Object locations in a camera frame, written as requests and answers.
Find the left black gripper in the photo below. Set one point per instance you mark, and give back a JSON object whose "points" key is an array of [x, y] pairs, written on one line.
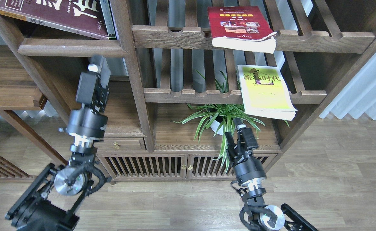
{"points": [[88, 124]]}

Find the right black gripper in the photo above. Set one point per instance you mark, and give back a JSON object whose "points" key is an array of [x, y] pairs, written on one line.
{"points": [[248, 170]]}

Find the yellow green book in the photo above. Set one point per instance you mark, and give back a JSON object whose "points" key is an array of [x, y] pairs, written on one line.
{"points": [[265, 93]]}

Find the dark maroon book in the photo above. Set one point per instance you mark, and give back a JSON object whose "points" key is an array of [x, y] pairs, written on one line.
{"points": [[83, 17]]}

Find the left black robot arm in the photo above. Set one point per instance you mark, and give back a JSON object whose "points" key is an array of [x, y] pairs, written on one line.
{"points": [[33, 211]]}

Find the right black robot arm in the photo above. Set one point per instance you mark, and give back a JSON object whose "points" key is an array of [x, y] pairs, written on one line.
{"points": [[257, 216]]}

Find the green spider plant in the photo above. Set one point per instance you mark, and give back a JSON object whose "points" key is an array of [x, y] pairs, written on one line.
{"points": [[224, 114]]}

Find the white plant pot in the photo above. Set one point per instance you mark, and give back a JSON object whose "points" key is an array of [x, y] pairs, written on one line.
{"points": [[217, 125]]}

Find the dark wooden bookshelf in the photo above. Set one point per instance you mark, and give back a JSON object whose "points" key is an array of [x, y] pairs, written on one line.
{"points": [[171, 66]]}

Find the wooden side table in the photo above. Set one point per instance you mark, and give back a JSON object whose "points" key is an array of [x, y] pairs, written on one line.
{"points": [[18, 92]]}

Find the red book white pages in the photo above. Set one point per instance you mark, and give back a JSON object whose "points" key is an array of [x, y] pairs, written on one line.
{"points": [[241, 28]]}

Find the white curtain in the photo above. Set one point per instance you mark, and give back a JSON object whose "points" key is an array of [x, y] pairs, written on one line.
{"points": [[358, 98]]}

